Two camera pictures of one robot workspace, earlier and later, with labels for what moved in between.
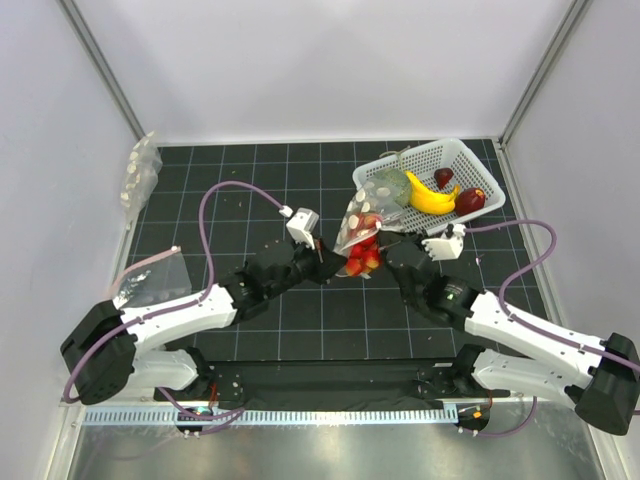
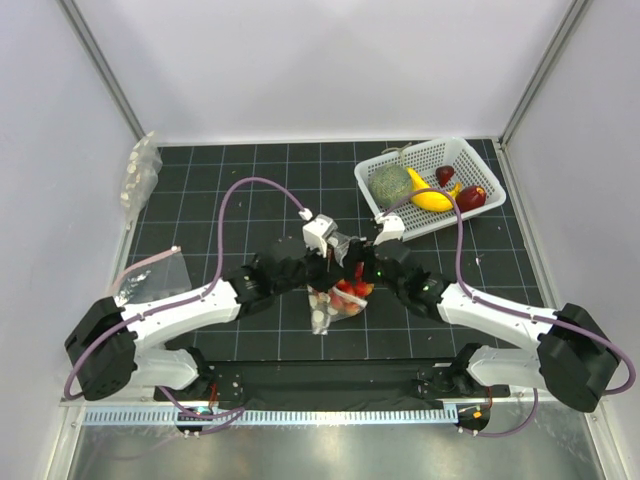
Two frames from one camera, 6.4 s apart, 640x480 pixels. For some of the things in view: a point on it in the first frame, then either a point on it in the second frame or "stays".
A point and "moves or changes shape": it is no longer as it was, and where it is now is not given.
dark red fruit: x=469 y=200 stays
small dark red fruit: x=443 y=175 stays
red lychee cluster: x=365 y=253 moves or changes shape
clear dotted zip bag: x=373 y=207 to x=336 y=303
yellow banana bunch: x=427 y=200 stays
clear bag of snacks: x=142 y=171 stays
